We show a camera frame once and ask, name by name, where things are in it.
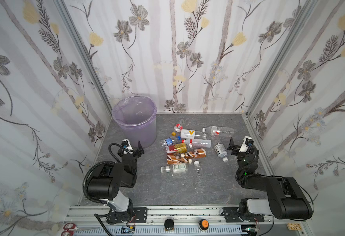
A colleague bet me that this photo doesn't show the brown coffee bottle lower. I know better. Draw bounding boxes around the brown coffee bottle lower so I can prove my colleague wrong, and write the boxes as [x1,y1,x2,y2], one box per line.
[167,154,192,165]

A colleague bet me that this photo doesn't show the clear bottle red white label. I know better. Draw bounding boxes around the clear bottle red white label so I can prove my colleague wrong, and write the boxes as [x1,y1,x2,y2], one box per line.
[202,126,235,137]

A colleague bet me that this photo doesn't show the brown coffee bottle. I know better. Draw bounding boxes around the brown coffee bottle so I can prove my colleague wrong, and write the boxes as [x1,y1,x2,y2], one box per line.
[181,148,207,159]
[167,154,192,165]

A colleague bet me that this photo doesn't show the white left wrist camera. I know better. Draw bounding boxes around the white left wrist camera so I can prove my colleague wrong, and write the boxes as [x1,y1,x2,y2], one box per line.
[121,139,133,154]

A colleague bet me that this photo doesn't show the red handled scissors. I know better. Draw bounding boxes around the red handled scissors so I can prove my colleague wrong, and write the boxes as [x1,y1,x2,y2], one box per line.
[60,223,78,236]

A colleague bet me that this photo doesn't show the small bottle red white cap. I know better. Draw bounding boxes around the small bottle red white cap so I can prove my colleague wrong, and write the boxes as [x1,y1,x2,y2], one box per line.
[174,124,183,133]

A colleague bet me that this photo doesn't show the brown coffee bottle upper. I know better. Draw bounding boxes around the brown coffee bottle upper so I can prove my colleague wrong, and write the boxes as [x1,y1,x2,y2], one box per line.
[181,148,207,159]

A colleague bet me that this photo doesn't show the black knob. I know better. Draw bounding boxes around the black knob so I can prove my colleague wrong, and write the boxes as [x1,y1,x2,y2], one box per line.
[164,219,174,231]

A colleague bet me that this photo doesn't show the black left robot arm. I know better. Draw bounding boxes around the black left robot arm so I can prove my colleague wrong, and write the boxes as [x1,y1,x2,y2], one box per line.
[83,139,147,226]

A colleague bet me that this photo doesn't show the clear bottle green label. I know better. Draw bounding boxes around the clear bottle green label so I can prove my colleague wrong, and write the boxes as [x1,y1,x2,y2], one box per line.
[161,163,188,174]

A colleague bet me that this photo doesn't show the clear bottle blue white label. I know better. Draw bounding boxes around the clear bottle blue white label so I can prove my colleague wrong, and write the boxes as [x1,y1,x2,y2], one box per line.
[214,143,228,162]

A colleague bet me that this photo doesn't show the clear unlabelled bottle white cap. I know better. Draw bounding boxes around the clear unlabelled bottle white cap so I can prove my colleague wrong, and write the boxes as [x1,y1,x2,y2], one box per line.
[194,161,204,188]

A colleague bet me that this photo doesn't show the small wooden tag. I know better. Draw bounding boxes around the small wooden tag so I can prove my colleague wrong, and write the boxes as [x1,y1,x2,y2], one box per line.
[286,223,302,231]

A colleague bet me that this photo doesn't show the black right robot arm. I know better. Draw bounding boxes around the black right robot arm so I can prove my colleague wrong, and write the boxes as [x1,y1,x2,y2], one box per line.
[223,136,314,222]

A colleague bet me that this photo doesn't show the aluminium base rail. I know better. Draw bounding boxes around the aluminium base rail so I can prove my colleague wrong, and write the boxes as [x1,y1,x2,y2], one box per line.
[63,206,309,236]

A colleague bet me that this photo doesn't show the purple lined waste bin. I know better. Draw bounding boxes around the purple lined waste bin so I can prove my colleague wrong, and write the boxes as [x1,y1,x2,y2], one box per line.
[112,95,157,147]

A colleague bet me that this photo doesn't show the orange knob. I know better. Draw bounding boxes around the orange knob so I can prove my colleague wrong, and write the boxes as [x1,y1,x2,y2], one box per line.
[199,219,210,231]

